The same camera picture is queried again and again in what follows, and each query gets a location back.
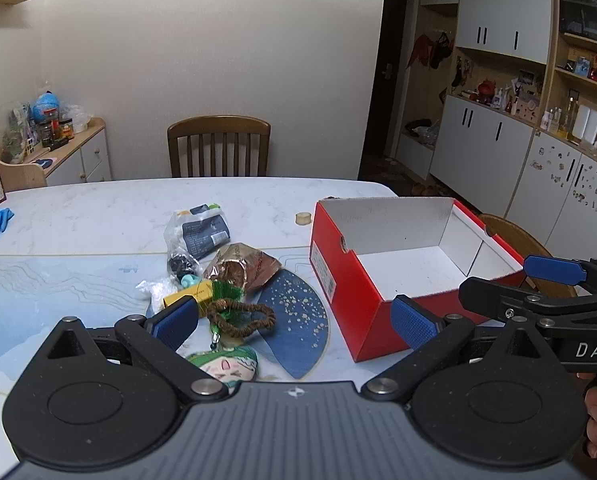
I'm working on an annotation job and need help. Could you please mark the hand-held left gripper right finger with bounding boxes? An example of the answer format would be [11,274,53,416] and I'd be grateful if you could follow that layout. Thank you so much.
[359,296,554,403]

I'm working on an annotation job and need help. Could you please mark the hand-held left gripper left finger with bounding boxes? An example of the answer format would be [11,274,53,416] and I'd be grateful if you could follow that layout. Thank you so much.
[46,296,229,402]

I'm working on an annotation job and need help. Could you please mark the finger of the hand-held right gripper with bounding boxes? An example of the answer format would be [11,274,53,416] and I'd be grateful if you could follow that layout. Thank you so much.
[523,255,597,292]
[458,276,597,329]

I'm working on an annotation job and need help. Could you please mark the clear plastic bag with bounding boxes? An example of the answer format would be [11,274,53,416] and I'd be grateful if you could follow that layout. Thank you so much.
[136,277,179,311]
[61,105,92,133]

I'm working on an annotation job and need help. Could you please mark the yellow box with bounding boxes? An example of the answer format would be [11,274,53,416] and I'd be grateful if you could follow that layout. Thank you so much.
[162,280,214,310]

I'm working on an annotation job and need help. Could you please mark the red shoe box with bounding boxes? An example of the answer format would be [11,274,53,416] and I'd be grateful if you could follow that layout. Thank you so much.
[309,197,529,363]

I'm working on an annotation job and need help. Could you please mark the green tassel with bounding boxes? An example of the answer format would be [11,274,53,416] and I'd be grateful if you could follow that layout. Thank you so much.
[209,280,244,323]

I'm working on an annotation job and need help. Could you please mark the black item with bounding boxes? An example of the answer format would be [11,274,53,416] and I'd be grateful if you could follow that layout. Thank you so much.
[167,255,202,277]

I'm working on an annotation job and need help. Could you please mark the plush doll keychain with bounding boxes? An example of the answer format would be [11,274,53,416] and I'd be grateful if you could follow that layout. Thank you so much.
[186,345,259,386]

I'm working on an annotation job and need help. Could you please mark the brown bead bracelet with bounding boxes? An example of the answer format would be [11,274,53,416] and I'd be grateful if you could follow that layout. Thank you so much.
[206,299,278,343]

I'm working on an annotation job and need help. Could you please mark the dark tissue pack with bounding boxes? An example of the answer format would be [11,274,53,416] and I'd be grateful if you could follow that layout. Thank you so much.
[166,212,232,261]

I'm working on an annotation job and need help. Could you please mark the metallic foil snack packet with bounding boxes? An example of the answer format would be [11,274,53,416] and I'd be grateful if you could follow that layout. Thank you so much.
[203,242,283,296]

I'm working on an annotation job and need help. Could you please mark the white green packet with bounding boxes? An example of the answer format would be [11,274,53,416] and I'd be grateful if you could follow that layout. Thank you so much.
[176,203,224,221]

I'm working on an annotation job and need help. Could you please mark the brown wooden round-back chair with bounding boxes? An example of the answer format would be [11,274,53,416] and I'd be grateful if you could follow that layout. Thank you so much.
[478,213,579,298]

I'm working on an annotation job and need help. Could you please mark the dark blue speckled fan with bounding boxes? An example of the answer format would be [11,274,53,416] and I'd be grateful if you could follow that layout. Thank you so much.
[251,268,330,380]

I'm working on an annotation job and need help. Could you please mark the printed table mat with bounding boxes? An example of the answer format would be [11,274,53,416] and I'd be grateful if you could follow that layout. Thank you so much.
[0,246,354,480]

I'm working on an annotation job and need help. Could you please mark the white base cabinet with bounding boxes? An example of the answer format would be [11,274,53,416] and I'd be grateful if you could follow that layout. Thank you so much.
[431,95,534,206]

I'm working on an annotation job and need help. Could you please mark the white rounded boards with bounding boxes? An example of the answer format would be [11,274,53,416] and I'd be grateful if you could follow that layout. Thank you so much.
[575,105,597,143]

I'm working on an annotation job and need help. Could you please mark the yellow liquid bottle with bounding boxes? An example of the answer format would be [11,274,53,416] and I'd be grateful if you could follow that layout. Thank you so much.
[561,97,577,140]

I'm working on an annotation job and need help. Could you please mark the white shoe bench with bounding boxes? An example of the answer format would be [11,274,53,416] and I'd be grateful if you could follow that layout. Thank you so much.
[398,120,440,181]

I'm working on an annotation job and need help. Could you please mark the white wooden sideboard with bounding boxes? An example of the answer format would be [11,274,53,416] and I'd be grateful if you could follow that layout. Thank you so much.
[43,117,113,186]

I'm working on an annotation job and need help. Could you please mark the dark wooden slatted chair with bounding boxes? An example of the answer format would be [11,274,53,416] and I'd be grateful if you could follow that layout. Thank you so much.
[167,116,272,179]

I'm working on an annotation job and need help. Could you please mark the light wooden seat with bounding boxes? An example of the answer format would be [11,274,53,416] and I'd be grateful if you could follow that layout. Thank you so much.
[0,157,48,193]

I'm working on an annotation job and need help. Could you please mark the wooden open shelf unit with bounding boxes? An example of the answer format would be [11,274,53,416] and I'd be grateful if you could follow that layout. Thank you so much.
[543,0,597,161]

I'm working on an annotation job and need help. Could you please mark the clear plastic bag on sideboard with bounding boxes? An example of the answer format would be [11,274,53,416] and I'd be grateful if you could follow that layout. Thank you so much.
[61,105,92,133]

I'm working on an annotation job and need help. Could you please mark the dark door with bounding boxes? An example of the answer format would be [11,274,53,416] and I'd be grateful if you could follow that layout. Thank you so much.
[359,0,410,181]

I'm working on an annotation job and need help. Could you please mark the black hanging bag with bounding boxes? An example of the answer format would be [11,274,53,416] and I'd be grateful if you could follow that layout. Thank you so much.
[431,31,454,70]

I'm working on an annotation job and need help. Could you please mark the blue globe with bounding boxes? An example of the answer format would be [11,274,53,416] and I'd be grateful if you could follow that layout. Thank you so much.
[32,91,62,123]

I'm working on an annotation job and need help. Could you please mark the red hanging bag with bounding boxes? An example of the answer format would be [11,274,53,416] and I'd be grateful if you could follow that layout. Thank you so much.
[407,34,434,68]

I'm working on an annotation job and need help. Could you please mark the white wall cabinet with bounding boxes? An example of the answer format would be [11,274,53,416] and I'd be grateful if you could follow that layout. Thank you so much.
[421,0,554,65]

